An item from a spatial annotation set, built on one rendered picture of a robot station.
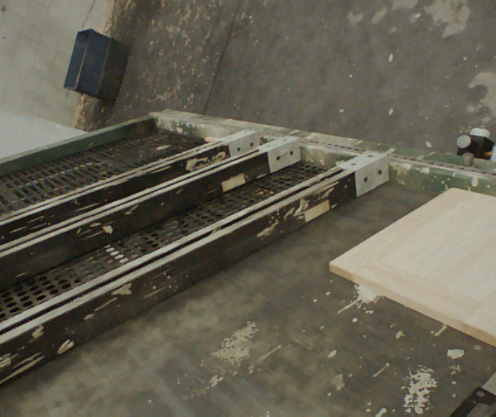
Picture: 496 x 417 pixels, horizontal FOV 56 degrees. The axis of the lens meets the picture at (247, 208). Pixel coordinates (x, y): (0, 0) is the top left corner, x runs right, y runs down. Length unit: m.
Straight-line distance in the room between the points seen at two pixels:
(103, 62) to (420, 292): 4.54
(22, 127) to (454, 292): 4.09
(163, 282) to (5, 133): 3.73
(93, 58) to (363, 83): 3.11
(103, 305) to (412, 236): 0.58
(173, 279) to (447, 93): 1.72
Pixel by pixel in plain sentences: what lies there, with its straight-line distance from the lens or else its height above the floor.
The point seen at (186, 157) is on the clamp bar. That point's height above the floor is 1.16.
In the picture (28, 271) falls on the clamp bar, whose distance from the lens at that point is 1.14.
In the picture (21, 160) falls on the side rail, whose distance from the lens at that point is 2.09.
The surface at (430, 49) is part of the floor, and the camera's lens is 2.46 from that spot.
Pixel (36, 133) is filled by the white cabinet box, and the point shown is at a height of 0.75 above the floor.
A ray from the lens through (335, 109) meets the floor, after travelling 2.66.
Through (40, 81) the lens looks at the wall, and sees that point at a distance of 5.96.
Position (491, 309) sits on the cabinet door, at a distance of 0.78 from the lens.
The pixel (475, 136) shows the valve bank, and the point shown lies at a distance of 1.34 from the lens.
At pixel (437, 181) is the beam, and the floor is 0.89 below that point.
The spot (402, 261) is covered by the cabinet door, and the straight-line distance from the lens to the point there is 0.88.
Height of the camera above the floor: 1.92
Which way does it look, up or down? 40 degrees down
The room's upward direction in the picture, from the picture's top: 76 degrees counter-clockwise
